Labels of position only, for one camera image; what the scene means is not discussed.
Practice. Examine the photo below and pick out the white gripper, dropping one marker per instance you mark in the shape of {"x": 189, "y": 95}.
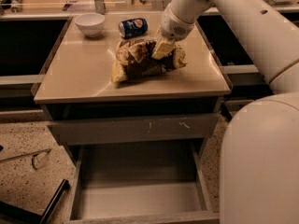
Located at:
{"x": 172, "y": 26}

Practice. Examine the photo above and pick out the brown chip bag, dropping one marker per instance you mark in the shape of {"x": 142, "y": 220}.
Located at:
{"x": 133, "y": 60}

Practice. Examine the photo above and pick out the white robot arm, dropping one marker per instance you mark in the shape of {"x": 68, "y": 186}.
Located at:
{"x": 259, "y": 169}

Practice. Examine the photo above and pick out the top drawer front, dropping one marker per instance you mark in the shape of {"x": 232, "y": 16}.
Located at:
{"x": 133, "y": 129}

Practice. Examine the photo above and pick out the grey drawer cabinet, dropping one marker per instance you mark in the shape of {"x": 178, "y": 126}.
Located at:
{"x": 76, "y": 83}

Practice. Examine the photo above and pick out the open middle drawer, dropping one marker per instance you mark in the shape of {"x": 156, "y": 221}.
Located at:
{"x": 140, "y": 183}

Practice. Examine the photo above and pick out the blue pepsi can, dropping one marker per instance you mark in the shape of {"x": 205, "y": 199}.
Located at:
{"x": 133, "y": 28}

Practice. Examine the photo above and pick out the white ceramic bowl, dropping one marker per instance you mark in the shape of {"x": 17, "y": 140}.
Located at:
{"x": 90, "y": 24}

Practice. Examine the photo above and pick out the black chair leg left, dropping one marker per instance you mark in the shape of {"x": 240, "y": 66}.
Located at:
{"x": 33, "y": 209}

